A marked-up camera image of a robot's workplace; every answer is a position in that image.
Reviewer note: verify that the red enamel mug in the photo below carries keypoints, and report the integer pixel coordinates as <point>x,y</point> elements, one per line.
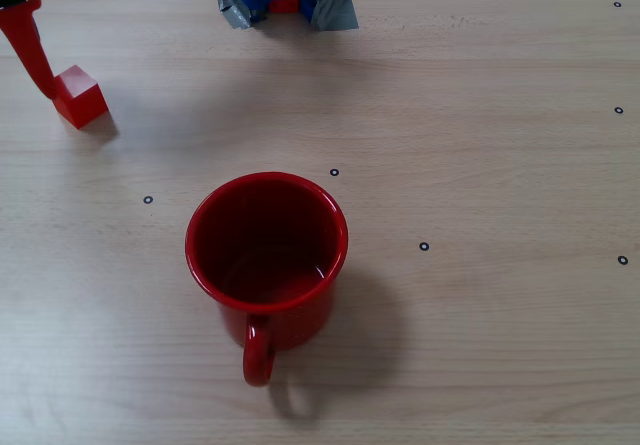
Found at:
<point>280,315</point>

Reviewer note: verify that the blue gripper, black servo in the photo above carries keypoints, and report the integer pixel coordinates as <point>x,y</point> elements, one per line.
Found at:
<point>26,40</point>

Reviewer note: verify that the red cube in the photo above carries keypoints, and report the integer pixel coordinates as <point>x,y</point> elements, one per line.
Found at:
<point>80,97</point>

